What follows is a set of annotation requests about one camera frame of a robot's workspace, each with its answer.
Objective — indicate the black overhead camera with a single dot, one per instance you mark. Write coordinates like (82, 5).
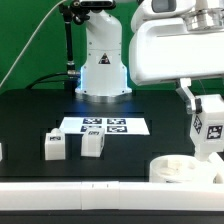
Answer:
(95, 4)

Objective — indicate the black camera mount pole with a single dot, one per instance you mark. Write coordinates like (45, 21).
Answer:
(67, 17)

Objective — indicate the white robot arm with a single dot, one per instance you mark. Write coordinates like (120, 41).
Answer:
(103, 76)

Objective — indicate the white right barrier rail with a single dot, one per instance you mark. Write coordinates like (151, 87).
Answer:
(218, 163)

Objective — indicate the white block at left edge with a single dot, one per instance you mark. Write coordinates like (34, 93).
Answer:
(1, 152)

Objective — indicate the white round stool seat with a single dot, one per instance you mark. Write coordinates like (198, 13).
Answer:
(181, 169)

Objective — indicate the white barrier rail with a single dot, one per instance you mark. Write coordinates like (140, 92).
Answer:
(218, 163)
(110, 195)

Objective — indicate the white front barrier rail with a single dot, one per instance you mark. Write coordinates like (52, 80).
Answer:
(110, 195)

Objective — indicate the white fiducial marker sheet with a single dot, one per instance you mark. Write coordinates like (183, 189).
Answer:
(112, 126)

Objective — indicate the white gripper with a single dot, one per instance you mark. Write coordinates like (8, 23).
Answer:
(164, 50)

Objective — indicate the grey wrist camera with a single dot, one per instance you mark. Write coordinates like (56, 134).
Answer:
(159, 9)

